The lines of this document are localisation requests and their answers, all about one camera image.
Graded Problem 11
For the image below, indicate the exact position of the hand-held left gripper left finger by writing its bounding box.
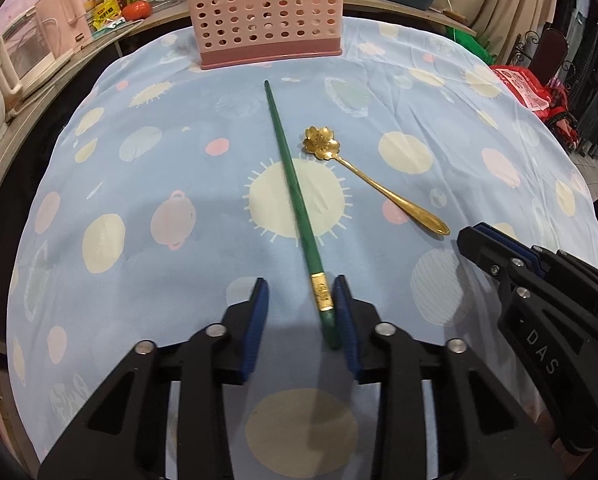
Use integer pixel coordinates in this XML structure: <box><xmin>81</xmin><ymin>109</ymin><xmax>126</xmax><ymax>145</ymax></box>
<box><xmin>38</xmin><ymin>277</ymin><xmax>271</xmax><ymax>480</ymax></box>

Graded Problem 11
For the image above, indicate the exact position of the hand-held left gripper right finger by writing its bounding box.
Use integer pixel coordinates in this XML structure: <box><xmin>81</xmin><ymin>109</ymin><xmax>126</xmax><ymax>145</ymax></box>
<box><xmin>331</xmin><ymin>275</ymin><xmax>564</xmax><ymax>480</ymax></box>

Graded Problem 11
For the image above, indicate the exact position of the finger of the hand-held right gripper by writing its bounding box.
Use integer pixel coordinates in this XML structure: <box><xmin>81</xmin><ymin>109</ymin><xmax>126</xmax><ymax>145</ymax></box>
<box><xmin>473</xmin><ymin>221</ymin><xmax>598</xmax><ymax>307</ymax></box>
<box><xmin>455</xmin><ymin>226</ymin><xmax>598</xmax><ymax>427</ymax></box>

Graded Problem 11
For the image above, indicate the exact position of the green chopstick gold band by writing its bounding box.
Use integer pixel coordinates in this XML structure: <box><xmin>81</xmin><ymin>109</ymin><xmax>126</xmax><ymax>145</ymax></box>
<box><xmin>263</xmin><ymin>80</ymin><xmax>342</xmax><ymax>350</ymax></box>

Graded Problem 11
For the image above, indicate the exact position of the gold flower spoon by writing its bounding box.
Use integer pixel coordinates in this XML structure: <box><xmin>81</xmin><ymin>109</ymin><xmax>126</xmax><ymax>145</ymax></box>
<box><xmin>302</xmin><ymin>126</ymin><xmax>451</xmax><ymax>236</ymax></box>

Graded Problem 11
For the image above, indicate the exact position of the pink perforated utensil basket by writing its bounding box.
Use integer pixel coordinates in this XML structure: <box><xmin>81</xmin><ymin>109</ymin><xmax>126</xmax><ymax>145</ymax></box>
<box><xmin>179</xmin><ymin>0</ymin><xmax>345</xmax><ymax>71</ymax></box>

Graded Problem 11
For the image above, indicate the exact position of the red plastic bag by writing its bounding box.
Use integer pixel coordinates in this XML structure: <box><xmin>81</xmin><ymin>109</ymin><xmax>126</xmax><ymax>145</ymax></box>
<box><xmin>489</xmin><ymin>64</ymin><xmax>554</xmax><ymax>112</ymax></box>

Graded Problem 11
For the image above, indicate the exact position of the dark metal chair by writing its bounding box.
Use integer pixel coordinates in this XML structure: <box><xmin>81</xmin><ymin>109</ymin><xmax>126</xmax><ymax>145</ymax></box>
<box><xmin>516</xmin><ymin>30</ymin><xmax>568</xmax><ymax>72</ymax></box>

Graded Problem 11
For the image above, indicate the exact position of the green bag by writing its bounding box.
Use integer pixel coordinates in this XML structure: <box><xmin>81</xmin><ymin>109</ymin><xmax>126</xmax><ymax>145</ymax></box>
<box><xmin>441</xmin><ymin>24</ymin><xmax>494</xmax><ymax>66</ymax></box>

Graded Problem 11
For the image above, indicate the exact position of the blue printed tablecloth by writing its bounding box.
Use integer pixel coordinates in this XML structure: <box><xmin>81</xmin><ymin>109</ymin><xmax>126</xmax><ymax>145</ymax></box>
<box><xmin>6</xmin><ymin>12</ymin><xmax>598</xmax><ymax>480</ymax></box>

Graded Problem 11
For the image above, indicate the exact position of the beige curtain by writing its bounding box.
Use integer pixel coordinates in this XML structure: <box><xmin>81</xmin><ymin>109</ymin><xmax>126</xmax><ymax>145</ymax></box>
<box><xmin>444</xmin><ymin>0</ymin><xmax>562</xmax><ymax>61</ymax></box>

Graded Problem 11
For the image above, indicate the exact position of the red tomato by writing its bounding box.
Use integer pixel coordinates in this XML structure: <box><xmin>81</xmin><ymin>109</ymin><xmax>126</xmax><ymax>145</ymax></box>
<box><xmin>122</xmin><ymin>0</ymin><xmax>153</xmax><ymax>21</ymax></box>

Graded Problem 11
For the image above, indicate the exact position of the white toaster oven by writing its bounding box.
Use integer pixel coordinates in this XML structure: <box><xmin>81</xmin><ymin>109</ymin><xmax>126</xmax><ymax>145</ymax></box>
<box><xmin>0</xmin><ymin>7</ymin><xmax>60</xmax><ymax>111</ymax></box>

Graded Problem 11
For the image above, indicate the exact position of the pink appliance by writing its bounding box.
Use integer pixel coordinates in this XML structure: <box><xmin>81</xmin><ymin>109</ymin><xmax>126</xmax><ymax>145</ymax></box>
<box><xmin>34</xmin><ymin>0</ymin><xmax>96</xmax><ymax>56</ymax></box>

